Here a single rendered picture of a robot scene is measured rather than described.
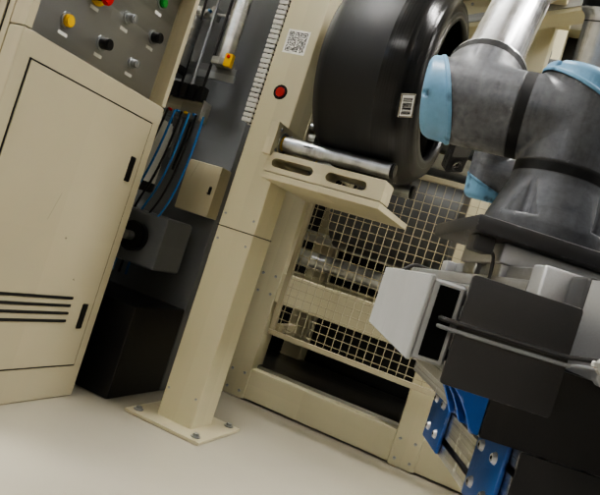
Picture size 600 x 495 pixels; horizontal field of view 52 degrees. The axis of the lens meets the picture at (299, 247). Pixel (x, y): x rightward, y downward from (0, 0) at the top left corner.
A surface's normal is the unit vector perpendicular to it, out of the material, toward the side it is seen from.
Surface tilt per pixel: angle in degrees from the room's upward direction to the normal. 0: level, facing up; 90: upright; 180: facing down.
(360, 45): 92
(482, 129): 132
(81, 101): 90
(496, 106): 102
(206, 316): 90
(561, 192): 73
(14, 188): 90
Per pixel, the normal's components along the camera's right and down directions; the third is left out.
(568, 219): 0.06, -0.31
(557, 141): -0.50, -0.17
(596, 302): -0.95, -0.31
